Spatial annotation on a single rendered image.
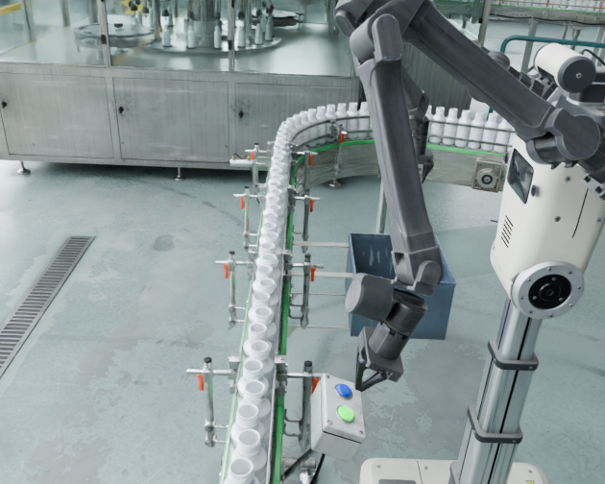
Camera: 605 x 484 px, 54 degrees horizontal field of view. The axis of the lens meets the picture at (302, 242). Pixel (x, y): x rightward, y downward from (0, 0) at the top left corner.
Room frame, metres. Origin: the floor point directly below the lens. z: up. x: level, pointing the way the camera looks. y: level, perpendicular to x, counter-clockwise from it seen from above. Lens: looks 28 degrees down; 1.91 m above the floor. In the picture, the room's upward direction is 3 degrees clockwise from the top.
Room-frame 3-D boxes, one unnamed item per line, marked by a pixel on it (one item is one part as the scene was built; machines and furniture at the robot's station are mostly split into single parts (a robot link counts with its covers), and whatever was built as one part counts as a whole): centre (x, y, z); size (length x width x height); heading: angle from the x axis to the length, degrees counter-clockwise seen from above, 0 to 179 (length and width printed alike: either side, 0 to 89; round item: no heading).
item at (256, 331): (1.00, 0.08, 1.08); 0.06 x 0.06 x 0.17
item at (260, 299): (1.12, 0.09, 1.08); 0.06 x 0.06 x 0.17
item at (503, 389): (1.26, -0.57, 0.74); 0.11 x 0.11 x 0.40; 1
